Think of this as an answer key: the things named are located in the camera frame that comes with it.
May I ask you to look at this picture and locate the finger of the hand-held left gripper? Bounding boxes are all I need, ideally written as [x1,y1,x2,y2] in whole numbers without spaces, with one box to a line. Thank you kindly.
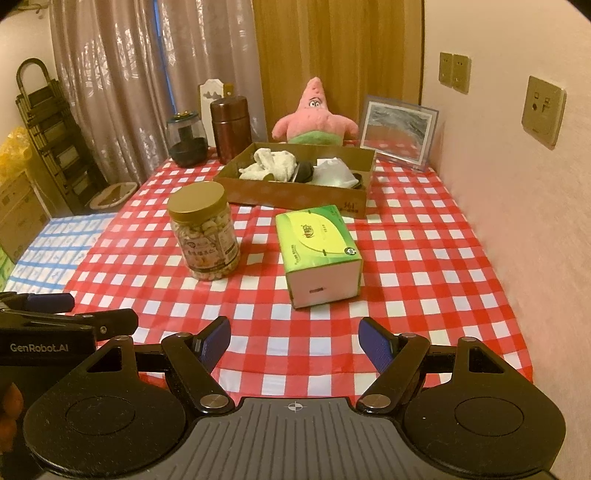
[0,307,139,337]
[0,292,75,313]

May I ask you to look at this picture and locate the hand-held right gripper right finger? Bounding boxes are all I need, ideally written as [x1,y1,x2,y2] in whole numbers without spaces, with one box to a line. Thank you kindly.
[355,316,509,414]

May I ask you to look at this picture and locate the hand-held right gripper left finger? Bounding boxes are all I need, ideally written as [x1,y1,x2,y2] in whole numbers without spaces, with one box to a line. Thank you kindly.
[85,316,235,416]

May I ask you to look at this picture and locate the brown cardboard box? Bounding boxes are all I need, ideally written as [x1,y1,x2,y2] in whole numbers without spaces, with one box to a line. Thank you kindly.
[212,142,378,217]

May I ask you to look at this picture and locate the cream white cloth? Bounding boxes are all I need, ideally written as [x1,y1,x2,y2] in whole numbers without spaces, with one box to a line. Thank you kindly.
[239,148,299,183]

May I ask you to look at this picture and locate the person's left hand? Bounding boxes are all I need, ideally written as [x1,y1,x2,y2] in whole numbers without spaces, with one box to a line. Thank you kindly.
[0,384,25,444]

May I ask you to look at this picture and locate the red white checked tablecloth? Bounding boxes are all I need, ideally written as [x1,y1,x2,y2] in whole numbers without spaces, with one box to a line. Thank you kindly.
[62,138,534,402]

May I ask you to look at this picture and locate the cardboard carton on floor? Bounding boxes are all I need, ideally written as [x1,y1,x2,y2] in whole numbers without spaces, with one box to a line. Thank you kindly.
[0,171,47,264]

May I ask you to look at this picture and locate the clear cashew jar gold lid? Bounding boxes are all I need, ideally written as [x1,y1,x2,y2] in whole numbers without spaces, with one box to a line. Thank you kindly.
[167,181,241,281]

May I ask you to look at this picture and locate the green tissue box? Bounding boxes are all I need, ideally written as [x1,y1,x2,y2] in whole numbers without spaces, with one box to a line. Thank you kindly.
[276,204,363,309]

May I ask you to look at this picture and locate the small floor basket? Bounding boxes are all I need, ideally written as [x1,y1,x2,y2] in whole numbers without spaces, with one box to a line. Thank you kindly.
[90,181,139,208]

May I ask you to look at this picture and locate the yellow plastic bag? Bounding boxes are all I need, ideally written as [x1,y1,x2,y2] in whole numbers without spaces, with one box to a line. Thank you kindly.
[0,127,33,178]

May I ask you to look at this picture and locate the black folding step ladder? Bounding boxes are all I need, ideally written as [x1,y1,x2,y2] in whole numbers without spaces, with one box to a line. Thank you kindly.
[16,58,107,215]

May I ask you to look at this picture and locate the glass jar with black lid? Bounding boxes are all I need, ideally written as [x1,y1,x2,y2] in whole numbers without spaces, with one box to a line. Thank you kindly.
[166,110,208,168]

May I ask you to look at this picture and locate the brown metal canister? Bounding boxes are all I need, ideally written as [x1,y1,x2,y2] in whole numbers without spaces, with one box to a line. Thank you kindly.
[210,95,252,165]

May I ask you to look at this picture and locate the framed picture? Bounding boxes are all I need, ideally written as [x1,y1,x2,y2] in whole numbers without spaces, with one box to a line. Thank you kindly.
[359,95,438,172]

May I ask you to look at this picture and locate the pink star plush toy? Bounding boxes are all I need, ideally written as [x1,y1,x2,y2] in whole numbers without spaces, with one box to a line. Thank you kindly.
[271,76,358,146]

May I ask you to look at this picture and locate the beige patterned curtain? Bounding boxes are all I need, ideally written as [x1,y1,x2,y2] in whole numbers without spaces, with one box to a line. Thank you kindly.
[48,0,269,185]

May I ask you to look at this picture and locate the white chair back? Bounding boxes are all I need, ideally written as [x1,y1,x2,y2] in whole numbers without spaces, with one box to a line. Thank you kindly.
[198,78,234,146]

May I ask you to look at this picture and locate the wooden door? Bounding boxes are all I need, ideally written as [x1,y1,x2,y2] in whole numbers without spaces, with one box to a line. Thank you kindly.
[252,0,426,144]

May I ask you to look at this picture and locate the large beige wall socket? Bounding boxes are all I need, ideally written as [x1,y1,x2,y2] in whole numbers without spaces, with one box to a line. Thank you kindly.
[522,76,568,147]

